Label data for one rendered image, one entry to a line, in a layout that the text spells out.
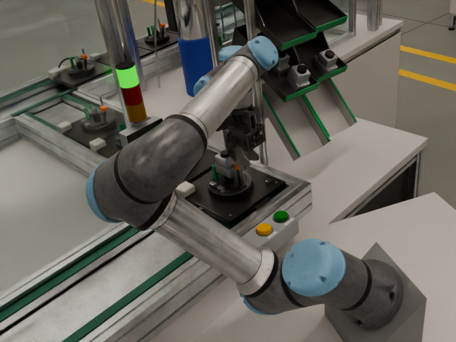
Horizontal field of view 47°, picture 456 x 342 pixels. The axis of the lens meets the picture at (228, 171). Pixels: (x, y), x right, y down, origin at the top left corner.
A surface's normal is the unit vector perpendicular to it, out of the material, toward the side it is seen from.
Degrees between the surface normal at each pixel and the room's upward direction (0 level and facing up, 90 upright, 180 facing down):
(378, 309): 76
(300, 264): 39
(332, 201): 0
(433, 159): 0
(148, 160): 50
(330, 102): 45
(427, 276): 0
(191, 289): 90
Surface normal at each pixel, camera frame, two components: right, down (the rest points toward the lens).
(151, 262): -0.12, -0.83
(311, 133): 0.32, -0.32
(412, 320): 0.30, 0.49
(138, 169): -0.18, 0.03
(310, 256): -0.66, -0.44
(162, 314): 0.70, 0.31
